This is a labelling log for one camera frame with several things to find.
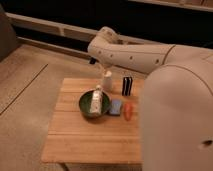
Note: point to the black bracket on rail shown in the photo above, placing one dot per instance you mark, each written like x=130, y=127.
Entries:
x=92, y=61

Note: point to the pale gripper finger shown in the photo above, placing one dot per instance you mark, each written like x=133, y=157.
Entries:
x=102, y=69

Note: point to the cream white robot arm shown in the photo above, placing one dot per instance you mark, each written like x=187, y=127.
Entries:
x=175, y=102

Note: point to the blue sponge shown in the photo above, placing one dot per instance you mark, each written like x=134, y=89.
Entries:
x=115, y=107

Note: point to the dark green bowl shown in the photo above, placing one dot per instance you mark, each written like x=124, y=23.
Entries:
x=85, y=104

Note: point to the wooden table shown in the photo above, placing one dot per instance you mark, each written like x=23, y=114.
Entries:
x=105, y=140

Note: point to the white tube in bowl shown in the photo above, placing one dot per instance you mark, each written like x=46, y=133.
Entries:
x=96, y=101

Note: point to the white ceramic cup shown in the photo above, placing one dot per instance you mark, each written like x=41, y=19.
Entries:
x=107, y=81

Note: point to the orange carrot toy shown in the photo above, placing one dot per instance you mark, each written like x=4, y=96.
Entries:
x=128, y=108

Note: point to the black striped eraser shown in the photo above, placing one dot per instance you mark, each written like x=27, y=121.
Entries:
x=127, y=85

